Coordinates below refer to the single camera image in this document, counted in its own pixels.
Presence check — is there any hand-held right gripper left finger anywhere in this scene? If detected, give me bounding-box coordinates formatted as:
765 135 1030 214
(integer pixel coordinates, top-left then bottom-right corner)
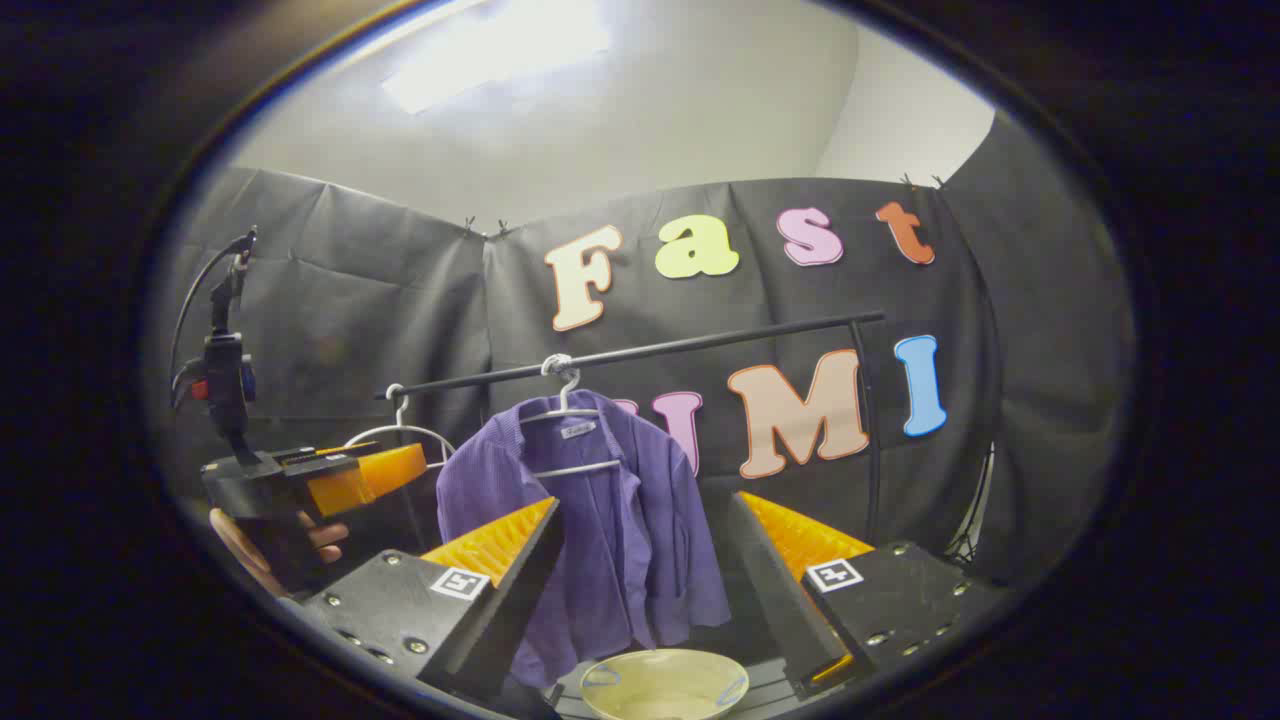
298 496 564 703

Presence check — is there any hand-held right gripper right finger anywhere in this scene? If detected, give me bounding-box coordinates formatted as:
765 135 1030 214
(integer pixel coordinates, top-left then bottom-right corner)
728 489 1003 701

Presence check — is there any purple shirt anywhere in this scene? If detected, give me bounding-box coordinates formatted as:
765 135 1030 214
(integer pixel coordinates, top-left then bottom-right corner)
436 389 732 690

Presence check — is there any white hanger with taped hook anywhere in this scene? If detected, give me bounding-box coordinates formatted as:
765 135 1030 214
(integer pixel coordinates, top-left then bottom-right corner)
518 354 623 480

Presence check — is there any white wire hanger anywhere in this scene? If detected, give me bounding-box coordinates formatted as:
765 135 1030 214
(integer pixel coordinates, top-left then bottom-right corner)
344 382 457 472

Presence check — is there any black tripod stand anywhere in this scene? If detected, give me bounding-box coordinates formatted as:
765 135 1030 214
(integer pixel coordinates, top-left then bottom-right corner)
944 440 997 567

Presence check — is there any black clothes rack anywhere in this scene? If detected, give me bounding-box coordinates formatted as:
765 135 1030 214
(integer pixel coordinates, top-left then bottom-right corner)
375 310 891 549

